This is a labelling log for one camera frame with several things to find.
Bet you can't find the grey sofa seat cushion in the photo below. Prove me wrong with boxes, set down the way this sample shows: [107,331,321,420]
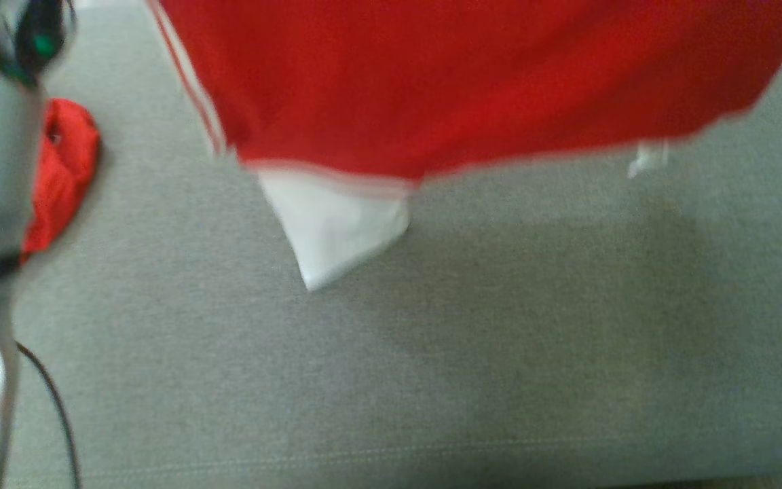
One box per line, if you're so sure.
[0,0,782,489]

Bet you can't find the red white printed jersey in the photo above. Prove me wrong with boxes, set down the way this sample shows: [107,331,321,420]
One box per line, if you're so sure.
[145,0,782,293]

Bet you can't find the black cable with teal plug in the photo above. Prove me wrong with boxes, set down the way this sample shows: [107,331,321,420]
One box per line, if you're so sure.
[16,342,83,489]

